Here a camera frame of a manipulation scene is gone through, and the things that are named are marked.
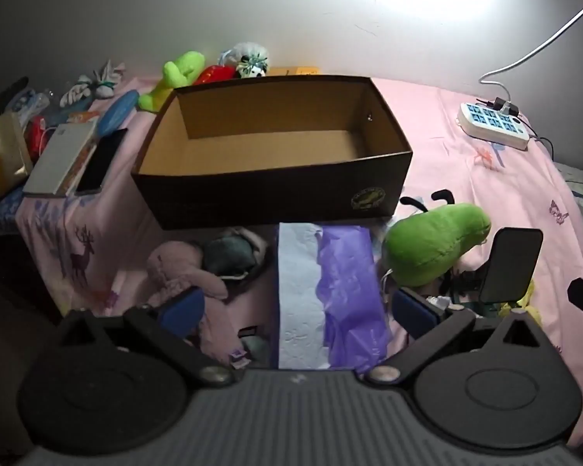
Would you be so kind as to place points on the blue oval case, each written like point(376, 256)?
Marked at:
point(116, 111)

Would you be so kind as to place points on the pink plush toy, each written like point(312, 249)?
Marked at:
point(175, 267)

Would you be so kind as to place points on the black phone stand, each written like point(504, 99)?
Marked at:
point(512, 262)

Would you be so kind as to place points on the red packet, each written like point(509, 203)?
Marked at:
point(35, 136)

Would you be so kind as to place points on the white panda plush toy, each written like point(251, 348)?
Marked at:
point(248, 56)

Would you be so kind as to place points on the green frog plush toy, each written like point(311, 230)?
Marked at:
point(184, 65)

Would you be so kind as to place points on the blue patterned cloth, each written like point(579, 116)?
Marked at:
point(7, 211)

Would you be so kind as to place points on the yellow paper bag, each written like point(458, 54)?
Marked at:
point(0, 155)

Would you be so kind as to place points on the dark grey plush toy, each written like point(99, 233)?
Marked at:
point(228, 255)

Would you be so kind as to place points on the red plush toy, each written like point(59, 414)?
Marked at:
point(213, 74)

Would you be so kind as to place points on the orange flat box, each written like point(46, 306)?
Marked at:
point(296, 71)

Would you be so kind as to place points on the white gloves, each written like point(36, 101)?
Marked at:
point(85, 85)

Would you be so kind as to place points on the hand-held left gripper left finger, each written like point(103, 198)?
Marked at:
point(182, 308)

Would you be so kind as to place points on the black smartphone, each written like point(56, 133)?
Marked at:
point(99, 162)

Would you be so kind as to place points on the black charger plug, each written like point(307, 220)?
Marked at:
point(503, 107)

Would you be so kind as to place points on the dark brown cardboard box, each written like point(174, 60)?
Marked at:
point(272, 194)

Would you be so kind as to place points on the purple tissue pack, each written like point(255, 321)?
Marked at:
point(340, 291)

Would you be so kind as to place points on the pink printed bedsheet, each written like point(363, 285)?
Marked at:
point(466, 179)

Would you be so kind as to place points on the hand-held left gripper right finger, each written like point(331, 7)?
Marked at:
point(415, 313)

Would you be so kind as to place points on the clear plastic bag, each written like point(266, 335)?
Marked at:
point(29, 102)

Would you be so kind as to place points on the white book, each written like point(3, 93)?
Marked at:
point(58, 160)

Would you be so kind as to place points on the white power strip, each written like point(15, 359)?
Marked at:
point(490, 126)

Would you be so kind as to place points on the green pear plush toy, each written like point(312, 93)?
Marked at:
point(427, 247)

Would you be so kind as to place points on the yellow plush toy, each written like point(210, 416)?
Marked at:
point(532, 301)

